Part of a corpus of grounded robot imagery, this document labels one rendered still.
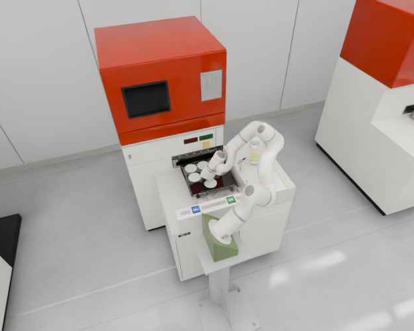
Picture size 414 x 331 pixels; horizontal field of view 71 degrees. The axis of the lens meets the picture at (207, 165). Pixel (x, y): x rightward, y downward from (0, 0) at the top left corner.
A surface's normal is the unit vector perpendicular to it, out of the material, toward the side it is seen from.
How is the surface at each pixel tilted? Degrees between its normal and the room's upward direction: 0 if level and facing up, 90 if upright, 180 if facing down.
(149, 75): 90
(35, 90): 90
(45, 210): 0
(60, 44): 90
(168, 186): 0
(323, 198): 0
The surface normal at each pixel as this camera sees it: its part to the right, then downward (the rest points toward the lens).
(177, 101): 0.31, 0.65
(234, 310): -0.02, -0.72
